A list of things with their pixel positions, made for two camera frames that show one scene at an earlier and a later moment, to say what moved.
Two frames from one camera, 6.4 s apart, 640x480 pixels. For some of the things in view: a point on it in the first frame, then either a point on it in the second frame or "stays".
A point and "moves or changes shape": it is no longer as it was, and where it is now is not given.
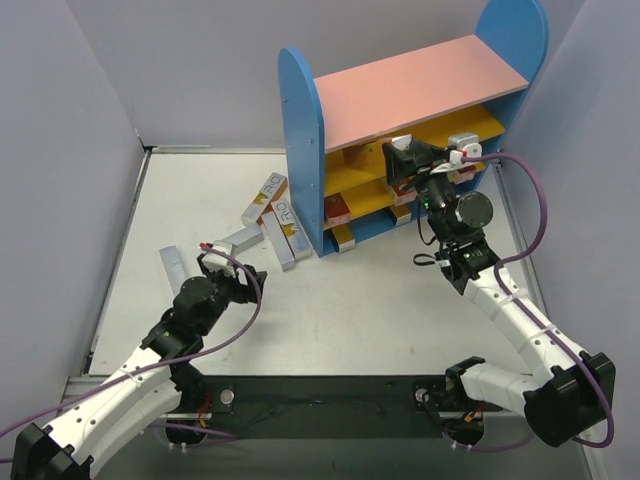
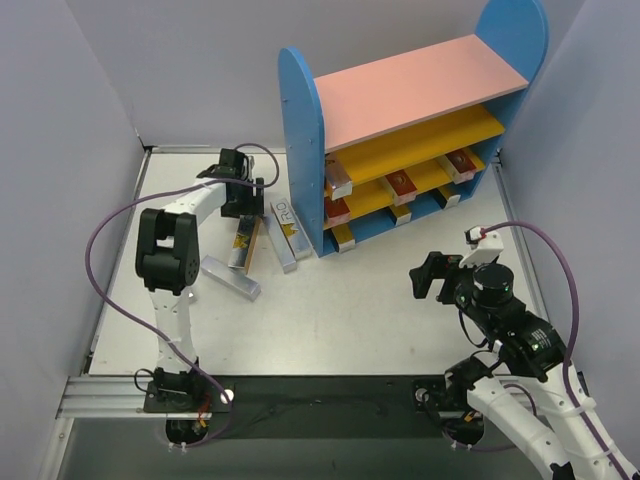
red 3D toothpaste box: (462, 175) stays
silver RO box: (402, 142) -> (338, 182)
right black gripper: (420, 167) -> (439, 280)
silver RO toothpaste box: (404, 220) stays
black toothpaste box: (343, 240) stays
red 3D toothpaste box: (402, 196) stays
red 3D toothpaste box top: (335, 210) stays
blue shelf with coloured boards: (335, 125) stays
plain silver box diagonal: (278, 241) stays
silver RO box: (293, 229) stays
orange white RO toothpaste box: (273, 188) moves or changes shape
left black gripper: (240, 289) -> (242, 205)
